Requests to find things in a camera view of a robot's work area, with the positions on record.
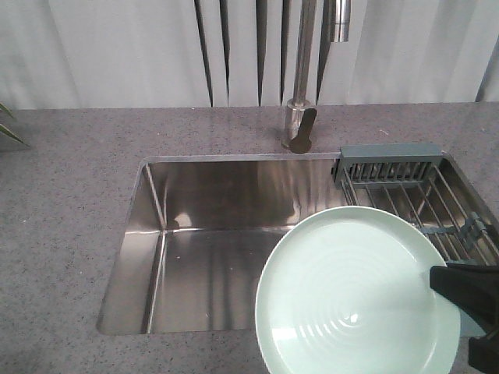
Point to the stainless steel sink basin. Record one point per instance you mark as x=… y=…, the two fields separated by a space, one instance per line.
x=199 y=231

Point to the green striped potted plant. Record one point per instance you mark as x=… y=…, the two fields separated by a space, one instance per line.
x=6 y=131

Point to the chrome kitchen faucet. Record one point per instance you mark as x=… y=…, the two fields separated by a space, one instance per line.
x=300 y=115

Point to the grey dish drying rack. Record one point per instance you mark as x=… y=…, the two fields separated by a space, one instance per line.
x=423 y=185

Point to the mint green round plate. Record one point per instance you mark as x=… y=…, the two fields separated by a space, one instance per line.
x=347 y=290

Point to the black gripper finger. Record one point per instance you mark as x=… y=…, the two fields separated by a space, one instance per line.
x=483 y=351
x=473 y=288

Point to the white pleated curtain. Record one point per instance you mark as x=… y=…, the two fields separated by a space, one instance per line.
x=155 y=54

